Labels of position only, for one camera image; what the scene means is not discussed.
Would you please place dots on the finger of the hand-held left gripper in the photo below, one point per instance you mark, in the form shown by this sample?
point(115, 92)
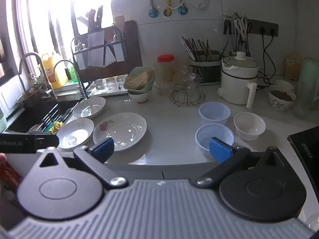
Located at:
point(46, 144)

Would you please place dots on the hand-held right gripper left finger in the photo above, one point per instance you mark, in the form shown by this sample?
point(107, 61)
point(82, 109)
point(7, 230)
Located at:
point(104, 147)

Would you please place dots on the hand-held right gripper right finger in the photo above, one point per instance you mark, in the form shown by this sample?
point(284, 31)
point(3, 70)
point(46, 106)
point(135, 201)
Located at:
point(219, 151)

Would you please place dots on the pale blue plastic bowl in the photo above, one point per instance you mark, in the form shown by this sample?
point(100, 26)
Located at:
point(214, 112)
point(203, 137)

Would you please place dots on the large flower print plate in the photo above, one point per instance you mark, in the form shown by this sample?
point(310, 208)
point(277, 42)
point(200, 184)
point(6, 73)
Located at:
point(124, 127)

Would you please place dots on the white plate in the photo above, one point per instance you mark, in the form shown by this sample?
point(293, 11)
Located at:
point(89, 107)
point(74, 132)

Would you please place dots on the white ceramic bowl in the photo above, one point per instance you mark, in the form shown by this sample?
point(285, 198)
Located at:
point(249, 127)

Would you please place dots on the person's left hand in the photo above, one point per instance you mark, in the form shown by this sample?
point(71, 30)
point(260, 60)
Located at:
point(2, 159)

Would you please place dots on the yellow sponge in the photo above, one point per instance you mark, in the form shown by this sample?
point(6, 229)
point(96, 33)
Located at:
point(55, 127)

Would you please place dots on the black kitchen sink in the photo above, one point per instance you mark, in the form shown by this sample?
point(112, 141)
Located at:
point(25, 119)

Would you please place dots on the black sink drain rack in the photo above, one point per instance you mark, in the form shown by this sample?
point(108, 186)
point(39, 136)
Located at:
point(54, 117)

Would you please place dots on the dark pot in sink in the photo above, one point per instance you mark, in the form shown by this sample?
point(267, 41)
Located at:
point(30, 97)

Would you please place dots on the tray of drinking glasses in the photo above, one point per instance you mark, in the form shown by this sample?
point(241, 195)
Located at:
point(109, 87)

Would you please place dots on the white bowl under colander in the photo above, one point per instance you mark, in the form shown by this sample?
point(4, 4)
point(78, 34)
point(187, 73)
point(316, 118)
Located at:
point(139, 95)

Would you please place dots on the white electric cooking pot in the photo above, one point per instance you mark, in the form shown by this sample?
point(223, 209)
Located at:
point(236, 84)

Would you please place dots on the clear glass cup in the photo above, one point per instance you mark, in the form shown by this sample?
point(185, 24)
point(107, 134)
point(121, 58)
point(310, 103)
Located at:
point(193, 84)

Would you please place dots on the yellow oil bottle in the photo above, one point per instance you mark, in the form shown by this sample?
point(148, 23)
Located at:
point(56, 72)

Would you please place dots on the green plastic bottle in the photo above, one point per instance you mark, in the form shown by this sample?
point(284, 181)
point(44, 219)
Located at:
point(71, 73)

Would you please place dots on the green colander with noodles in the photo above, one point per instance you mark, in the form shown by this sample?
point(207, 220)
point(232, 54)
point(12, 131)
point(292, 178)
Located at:
point(138, 79)

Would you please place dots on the tall steel faucet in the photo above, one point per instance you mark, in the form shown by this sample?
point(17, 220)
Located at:
point(32, 64)

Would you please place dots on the green chopstick holder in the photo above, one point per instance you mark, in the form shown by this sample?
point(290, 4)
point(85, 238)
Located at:
point(206, 72)

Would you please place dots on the black knife rack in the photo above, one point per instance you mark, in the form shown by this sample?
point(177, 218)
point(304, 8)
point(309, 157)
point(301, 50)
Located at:
point(74, 54)

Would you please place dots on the clear jar with red lid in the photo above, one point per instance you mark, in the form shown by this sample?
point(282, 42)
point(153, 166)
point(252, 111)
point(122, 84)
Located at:
point(164, 74)

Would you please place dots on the steel cleaver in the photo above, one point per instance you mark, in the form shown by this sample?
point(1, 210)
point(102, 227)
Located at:
point(96, 52)

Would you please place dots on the small white bowl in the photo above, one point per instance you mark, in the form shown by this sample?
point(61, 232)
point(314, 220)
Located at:
point(286, 83)

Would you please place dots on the bundle of chopsticks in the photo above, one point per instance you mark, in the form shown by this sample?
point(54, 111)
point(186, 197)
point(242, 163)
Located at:
point(197, 48)

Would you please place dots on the brown cutting board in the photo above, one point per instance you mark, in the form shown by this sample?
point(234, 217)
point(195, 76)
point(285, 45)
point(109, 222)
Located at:
point(133, 44)

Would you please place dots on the pale green tumbler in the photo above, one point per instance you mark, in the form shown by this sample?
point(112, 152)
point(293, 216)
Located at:
point(309, 87)

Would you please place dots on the yellow box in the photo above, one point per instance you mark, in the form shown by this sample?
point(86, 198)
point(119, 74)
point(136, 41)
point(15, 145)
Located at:
point(292, 66)

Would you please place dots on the hanging kitchen scissors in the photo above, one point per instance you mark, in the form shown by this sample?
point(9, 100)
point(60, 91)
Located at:
point(241, 29)

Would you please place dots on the black wall power strip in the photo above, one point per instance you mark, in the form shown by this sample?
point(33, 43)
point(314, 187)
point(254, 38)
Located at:
point(264, 27)

